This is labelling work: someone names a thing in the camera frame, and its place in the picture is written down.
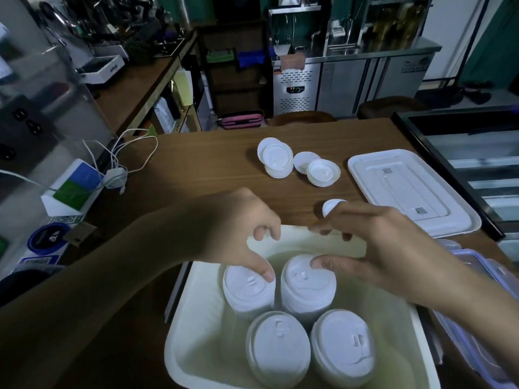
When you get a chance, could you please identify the person's right hand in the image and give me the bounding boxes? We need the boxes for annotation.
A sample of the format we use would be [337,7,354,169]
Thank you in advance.
[309,202,447,304]

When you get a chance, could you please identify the person's left hand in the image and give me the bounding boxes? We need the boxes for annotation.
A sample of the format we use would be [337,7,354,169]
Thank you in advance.
[194,187,282,283]

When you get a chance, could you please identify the person's right forearm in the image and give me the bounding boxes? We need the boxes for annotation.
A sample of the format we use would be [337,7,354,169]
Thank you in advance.
[422,255,519,381]

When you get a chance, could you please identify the person's left forearm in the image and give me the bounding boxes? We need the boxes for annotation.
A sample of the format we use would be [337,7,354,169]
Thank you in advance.
[0,202,203,389]

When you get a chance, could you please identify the single white cup lid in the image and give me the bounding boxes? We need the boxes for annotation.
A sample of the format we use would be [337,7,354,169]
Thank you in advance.
[257,138,281,164]
[322,199,348,218]
[293,152,321,175]

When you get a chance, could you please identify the short pile white cup lids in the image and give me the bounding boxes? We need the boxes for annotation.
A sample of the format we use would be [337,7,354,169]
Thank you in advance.
[306,159,341,187]

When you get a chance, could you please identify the white plastic tub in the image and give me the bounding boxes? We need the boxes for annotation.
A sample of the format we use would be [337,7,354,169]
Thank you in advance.
[164,224,442,389]

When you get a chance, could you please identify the white rectangular tub cover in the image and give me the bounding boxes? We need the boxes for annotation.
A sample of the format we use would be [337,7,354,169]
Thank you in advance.
[347,149,482,239]

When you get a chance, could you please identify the pink and black bag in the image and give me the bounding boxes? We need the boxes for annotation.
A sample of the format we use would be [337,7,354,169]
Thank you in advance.
[217,110,266,130]

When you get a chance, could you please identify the brown round stool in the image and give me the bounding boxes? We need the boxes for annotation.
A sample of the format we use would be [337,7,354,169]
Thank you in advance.
[357,96,426,120]
[270,111,337,127]

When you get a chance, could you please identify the white charger adapter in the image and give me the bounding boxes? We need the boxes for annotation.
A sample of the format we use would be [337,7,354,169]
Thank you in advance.
[103,168,128,195]

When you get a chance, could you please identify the black framed display case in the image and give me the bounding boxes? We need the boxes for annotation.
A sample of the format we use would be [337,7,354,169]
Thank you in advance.
[391,105,519,241]

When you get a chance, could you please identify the clear plastic food container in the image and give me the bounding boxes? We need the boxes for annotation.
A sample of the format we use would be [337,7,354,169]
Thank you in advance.
[432,239,519,385]

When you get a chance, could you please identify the stainless steel counter fridge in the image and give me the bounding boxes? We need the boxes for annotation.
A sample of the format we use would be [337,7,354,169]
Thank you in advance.
[272,38,443,118]

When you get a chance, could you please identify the small brown card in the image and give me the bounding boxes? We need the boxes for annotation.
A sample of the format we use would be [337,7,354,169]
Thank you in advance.
[63,221,98,245]

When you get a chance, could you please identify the dark shelf unit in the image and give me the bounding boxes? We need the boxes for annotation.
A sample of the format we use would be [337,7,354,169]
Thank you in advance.
[197,20,272,118]

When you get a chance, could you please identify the white blue green sign stand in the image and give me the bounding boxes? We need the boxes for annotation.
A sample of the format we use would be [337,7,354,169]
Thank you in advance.
[41,159,107,218]

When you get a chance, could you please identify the blue cloth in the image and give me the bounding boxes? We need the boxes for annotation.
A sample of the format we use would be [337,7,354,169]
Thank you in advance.
[238,50,266,68]

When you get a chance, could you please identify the wooden side counter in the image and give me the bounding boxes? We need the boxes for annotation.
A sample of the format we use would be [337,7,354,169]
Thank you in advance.
[87,30,203,136]

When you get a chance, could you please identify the white flat box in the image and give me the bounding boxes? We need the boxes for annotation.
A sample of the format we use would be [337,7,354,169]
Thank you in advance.
[77,55,125,85]

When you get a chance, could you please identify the white charging cable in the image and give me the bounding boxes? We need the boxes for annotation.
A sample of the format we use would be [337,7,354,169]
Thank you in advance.
[83,129,159,179]

